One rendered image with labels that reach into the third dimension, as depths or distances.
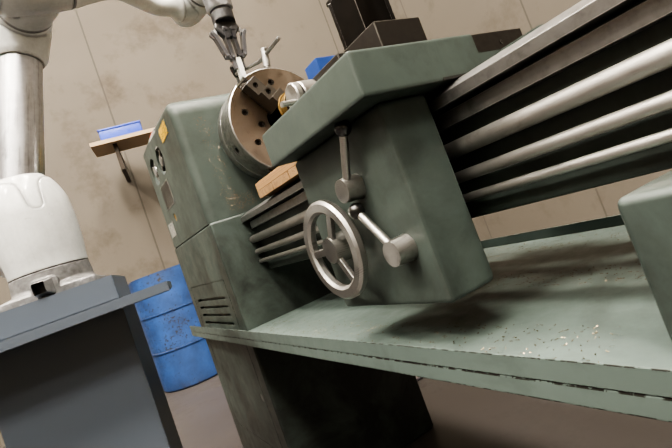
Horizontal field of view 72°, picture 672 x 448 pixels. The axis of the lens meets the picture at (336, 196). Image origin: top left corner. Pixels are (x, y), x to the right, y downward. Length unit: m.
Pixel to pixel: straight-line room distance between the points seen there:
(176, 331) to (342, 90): 3.19
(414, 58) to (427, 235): 0.22
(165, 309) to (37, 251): 2.58
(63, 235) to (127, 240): 3.42
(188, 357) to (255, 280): 2.31
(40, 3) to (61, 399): 0.93
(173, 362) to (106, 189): 1.74
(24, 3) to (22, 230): 0.59
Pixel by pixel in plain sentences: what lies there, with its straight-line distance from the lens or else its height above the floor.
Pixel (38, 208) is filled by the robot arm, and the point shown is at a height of 0.98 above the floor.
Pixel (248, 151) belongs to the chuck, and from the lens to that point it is 1.31.
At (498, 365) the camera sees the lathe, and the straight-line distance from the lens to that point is 0.53.
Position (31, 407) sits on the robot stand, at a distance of 1.09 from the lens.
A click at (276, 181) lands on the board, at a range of 1.08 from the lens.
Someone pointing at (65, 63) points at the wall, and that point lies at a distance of 5.02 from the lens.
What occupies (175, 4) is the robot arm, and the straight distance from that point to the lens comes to 1.79.
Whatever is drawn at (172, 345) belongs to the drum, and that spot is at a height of 0.32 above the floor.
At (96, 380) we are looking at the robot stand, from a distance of 1.06.
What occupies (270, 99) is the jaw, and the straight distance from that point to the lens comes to 1.31.
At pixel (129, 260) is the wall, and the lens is 4.53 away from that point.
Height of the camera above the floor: 0.74
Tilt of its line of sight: 3 degrees up
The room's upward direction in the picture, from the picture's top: 20 degrees counter-clockwise
